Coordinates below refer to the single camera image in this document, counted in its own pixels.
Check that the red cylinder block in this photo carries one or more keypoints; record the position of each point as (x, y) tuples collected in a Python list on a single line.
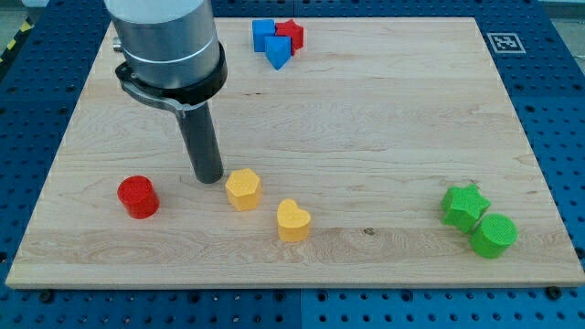
[(138, 197)]

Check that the green cylinder block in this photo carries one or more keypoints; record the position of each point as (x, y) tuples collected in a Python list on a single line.
[(493, 236)]

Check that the wooden board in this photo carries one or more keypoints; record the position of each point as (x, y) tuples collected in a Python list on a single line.
[(366, 128)]

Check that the yellow heart block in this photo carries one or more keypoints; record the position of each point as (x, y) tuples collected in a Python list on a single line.
[(294, 223)]

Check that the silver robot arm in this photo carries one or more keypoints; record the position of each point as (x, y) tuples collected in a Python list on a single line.
[(173, 59)]

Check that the red star block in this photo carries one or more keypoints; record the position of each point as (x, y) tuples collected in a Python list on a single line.
[(294, 31)]

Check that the blue cube block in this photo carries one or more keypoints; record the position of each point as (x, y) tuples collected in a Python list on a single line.
[(262, 28)]

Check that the white fiducial marker tag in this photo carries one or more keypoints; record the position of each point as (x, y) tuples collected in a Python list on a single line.
[(506, 43)]

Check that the green star block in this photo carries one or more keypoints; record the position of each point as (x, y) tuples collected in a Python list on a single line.
[(463, 207)]

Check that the yellow hexagon block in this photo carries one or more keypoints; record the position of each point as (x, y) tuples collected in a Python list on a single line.
[(244, 189)]

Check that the blue triangle block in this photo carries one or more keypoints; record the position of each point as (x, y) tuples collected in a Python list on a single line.
[(278, 50)]

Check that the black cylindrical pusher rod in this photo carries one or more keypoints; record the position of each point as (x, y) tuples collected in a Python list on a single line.
[(199, 136)]

